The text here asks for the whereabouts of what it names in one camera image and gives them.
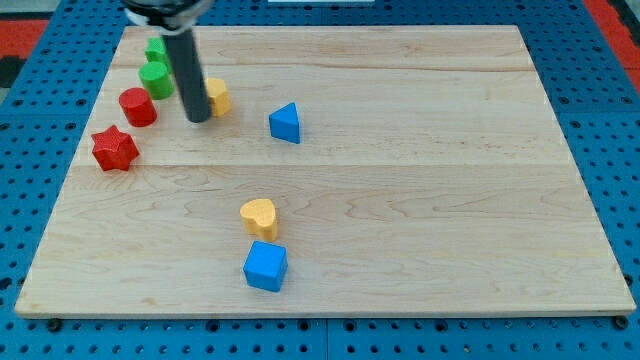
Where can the wooden board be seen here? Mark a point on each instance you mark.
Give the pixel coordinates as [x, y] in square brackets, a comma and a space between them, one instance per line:
[432, 180]

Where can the yellow hexagon block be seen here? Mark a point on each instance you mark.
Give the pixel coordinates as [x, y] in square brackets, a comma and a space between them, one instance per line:
[218, 96]

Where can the green block behind rod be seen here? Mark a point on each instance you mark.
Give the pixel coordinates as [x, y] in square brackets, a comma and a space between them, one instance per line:
[155, 51]

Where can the blue triangle block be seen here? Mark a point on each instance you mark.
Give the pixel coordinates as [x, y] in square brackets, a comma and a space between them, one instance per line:
[284, 124]

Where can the yellow heart block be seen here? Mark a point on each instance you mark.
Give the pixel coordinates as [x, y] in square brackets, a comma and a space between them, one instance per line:
[259, 218]

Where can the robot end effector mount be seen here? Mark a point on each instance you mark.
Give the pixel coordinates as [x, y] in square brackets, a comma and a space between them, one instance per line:
[169, 17]

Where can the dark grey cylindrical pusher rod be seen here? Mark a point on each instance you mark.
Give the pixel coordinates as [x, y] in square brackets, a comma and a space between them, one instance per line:
[186, 66]

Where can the green cylinder block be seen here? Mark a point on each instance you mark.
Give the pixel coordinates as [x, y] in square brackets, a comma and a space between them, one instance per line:
[156, 80]

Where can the red star block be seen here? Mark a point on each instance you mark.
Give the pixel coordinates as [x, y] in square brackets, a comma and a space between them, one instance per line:
[114, 149]

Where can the blue cube block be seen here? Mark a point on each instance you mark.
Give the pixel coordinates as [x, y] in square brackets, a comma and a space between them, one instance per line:
[265, 266]

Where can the red cylinder block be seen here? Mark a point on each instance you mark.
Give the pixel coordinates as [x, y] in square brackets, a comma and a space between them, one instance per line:
[137, 107]

